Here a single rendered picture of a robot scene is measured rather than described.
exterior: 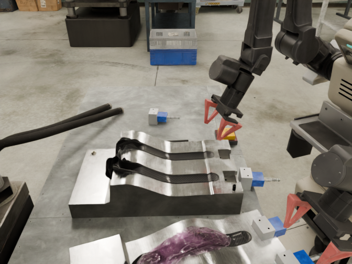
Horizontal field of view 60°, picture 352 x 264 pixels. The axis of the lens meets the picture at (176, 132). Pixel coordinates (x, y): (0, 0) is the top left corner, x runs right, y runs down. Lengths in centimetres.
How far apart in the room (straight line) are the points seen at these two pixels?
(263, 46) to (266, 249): 52
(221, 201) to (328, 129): 37
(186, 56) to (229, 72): 318
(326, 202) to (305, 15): 50
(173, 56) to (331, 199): 353
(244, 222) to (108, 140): 64
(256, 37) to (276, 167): 170
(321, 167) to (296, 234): 112
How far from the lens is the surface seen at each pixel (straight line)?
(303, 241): 165
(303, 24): 92
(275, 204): 216
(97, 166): 104
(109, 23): 471
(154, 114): 130
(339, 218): 63
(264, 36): 86
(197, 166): 97
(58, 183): 111
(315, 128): 96
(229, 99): 89
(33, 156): 267
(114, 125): 135
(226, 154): 106
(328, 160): 55
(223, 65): 84
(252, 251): 83
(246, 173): 102
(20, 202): 117
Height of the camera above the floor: 152
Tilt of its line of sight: 34 degrees down
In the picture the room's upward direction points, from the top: straight up
